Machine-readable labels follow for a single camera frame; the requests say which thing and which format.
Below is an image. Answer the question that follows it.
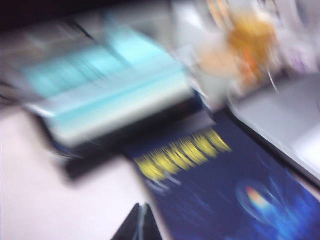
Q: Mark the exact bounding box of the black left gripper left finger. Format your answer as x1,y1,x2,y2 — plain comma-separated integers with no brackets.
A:
111,203,143,240

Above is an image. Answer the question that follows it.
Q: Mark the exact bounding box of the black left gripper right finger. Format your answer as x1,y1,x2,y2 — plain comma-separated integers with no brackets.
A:
141,202,164,240

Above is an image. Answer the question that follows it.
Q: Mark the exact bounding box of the silver laptop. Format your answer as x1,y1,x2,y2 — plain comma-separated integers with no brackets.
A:
224,74,320,189

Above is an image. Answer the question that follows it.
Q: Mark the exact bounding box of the orange plush toy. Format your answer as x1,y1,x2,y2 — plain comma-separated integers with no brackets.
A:
196,9,280,85

